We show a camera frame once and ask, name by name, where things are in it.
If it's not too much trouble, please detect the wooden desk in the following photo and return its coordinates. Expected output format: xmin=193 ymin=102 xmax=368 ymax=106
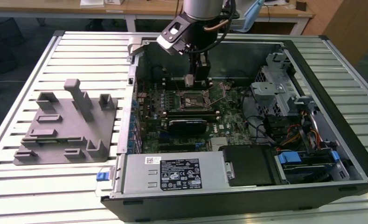
xmin=0 ymin=0 xmax=317 ymax=32

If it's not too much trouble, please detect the silver power supply unit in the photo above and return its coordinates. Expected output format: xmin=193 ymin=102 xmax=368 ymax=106
xmin=111 ymin=153 xmax=227 ymax=196

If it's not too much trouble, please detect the metal socket cover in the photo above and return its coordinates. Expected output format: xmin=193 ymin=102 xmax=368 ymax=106
xmin=205 ymin=81 xmax=234 ymax=105

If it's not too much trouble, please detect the coloured wire bundle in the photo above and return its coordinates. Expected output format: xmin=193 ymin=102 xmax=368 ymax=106
xmin=275 ymin=111 xmax=323 ymax=152

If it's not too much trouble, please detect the wooden cabinet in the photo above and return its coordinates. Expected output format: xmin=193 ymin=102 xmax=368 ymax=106
xmin=302 ymin=0 xmax=368 ymax=67

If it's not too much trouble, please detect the CPU socket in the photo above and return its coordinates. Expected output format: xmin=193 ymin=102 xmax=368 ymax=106
xmin=178 ymin=90 xmax=213 ymax=111

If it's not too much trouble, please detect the green motherboard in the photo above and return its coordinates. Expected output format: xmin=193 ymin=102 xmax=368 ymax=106
xmin=134 ymin=80 xmax=259 ymax=154

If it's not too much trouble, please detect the silver drive cage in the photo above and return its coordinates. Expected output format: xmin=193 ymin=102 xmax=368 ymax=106
xmin=250 ymin=52 xmax=299 ymax=117

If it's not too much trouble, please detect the black disk bay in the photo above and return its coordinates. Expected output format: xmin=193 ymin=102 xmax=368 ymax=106
xmin=218 ymin=144 xmax=290 ymax=187

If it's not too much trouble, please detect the grey parts rack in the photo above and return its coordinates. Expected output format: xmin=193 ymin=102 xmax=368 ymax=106
xmin=13 ymin=78 xmax=119 ymax=166

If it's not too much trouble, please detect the dark office chair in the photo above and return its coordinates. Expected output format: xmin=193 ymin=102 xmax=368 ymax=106
xmin=0 ymin=17 xmax=26 ymax=73

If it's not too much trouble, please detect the brown curved cable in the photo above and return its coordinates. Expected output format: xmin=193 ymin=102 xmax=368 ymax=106
xmin=202 ymin=19 xmax=227 ymax=33

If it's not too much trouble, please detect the hard disk in blue carrier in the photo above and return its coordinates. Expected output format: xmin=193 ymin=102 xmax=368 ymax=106
xmin=275 ymin=151 xmax=342 ymax=185

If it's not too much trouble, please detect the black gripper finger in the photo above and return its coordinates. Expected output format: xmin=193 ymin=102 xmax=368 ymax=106
xmin=195 ymin=53 xmax=210 ymax=82

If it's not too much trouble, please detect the black PC case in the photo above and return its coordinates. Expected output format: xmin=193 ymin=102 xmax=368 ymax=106
xmin=101 ymin=36 xmax=368 ymax=223

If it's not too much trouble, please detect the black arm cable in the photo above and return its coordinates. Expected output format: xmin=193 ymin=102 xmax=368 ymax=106
xmin=197 ymin=0 xmax=238 ymax=55

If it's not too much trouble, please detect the small black graphics card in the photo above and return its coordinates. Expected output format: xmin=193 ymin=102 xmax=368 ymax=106
xmin=167 ymin=119 xmax=209 ymax=136

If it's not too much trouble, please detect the silver CPU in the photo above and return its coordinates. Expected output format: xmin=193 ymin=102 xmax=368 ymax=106
xmin=183 ymin=74 xmax=197 ymax=88

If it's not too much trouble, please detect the silver chipset heatsink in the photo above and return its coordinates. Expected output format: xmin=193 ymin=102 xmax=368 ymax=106
xmin=211 ymin=137 xmax=230 ymax=151

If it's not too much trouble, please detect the black wire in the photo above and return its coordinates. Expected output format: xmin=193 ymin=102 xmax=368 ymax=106
xmin=242 ymin=90 xmax=267 ymax=142

